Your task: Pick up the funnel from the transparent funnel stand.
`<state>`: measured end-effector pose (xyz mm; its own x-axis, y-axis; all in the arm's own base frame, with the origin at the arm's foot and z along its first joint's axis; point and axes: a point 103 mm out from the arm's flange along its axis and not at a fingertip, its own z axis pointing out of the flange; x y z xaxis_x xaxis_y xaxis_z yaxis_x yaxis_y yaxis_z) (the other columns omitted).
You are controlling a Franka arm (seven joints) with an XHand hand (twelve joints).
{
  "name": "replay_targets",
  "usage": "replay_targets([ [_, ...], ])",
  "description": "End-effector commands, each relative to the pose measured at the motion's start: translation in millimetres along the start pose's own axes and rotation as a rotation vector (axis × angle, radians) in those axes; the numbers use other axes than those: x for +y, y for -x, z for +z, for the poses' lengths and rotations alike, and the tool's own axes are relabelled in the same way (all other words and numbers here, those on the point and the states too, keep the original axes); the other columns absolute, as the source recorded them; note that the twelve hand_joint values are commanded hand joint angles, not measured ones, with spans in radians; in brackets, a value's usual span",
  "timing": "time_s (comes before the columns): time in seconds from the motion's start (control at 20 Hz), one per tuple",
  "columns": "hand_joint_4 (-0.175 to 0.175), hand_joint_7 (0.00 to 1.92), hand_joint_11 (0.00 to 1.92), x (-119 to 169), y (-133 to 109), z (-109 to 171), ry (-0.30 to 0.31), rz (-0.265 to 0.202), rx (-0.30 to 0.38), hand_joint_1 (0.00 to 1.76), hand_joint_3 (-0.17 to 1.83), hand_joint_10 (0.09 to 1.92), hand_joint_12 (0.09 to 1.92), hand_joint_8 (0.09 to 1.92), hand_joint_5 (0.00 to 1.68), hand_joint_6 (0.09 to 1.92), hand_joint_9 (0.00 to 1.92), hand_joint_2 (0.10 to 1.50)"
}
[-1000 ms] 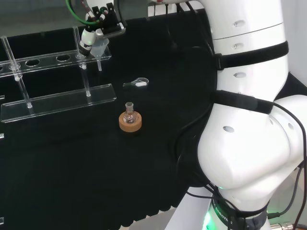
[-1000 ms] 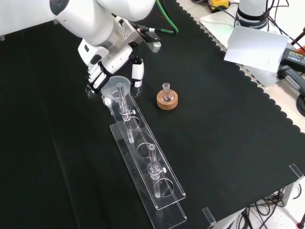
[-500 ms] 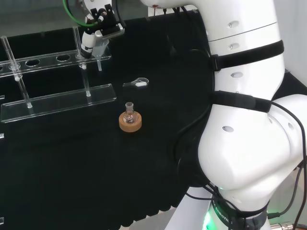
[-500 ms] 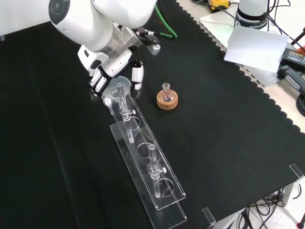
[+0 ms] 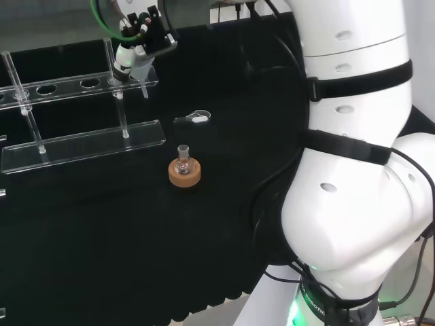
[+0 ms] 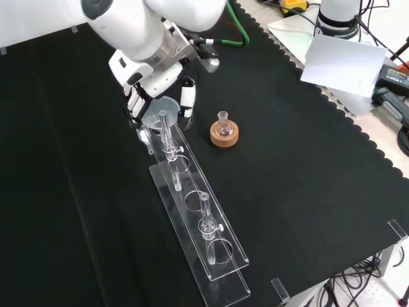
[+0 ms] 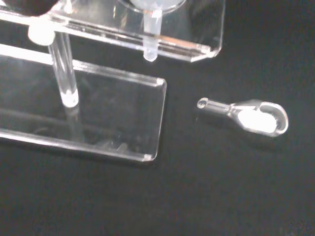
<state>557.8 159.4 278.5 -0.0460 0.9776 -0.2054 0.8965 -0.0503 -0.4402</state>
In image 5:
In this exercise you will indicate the clear glass weighing funnel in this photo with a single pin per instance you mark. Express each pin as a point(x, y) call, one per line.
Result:
point(200, 119)

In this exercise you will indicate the black bench cloth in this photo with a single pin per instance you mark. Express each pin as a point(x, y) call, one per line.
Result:
point(221, 85)

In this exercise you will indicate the white robot pedestal panel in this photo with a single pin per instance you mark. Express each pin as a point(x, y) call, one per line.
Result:
point(268, 302)

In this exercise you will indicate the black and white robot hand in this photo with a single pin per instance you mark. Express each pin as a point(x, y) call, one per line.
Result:
point(154, 34)

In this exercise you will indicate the black tripod leg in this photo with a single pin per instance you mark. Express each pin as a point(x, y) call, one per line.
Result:
point(252, 10)

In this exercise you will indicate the clear acrylic funnel stand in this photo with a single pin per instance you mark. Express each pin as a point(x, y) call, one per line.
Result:
point(85, 146)

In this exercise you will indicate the small round-bottom glass flask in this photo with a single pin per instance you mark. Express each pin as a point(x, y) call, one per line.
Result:
point(184, 165)

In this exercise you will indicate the translucent plastic funnel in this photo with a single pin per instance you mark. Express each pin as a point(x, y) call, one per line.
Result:
point(142, 71)

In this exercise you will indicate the silver metal connector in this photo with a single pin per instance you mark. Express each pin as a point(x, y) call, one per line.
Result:
point(401, 321)

